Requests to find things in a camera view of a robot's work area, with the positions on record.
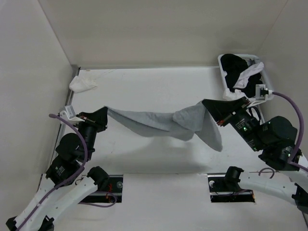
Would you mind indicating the white folded tank top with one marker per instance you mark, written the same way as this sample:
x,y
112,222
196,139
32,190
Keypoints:
x,y
81,84

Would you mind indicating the white front cover board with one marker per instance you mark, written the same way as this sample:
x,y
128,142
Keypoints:
x,y
181,203

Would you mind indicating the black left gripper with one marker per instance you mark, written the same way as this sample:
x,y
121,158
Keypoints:
x,y
99,118

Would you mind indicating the black tank top in basket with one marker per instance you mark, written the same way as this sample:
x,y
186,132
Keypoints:
x,y
238,72

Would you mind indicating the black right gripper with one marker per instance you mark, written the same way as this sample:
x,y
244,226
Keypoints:
x,y
222,109

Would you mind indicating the white tank top in basket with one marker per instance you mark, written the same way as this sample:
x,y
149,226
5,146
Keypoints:
x,y
247,74

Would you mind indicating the grey tank top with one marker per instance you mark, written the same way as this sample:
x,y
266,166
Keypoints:
x,y
181,125

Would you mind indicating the white plastic laundry basket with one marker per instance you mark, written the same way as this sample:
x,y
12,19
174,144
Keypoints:
x,y
240,73

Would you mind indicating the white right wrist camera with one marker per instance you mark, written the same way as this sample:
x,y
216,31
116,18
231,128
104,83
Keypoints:
x,y
263,94

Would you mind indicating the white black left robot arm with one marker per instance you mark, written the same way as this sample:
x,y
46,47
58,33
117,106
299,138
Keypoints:
x,y
74,151

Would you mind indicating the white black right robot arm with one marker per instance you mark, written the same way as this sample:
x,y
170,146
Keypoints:
x,y
275,140

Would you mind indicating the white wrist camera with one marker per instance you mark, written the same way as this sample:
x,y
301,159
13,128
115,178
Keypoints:
x,y
68,114
263,94

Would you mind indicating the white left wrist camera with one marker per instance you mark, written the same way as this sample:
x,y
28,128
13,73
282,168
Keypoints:
x,y
68,114

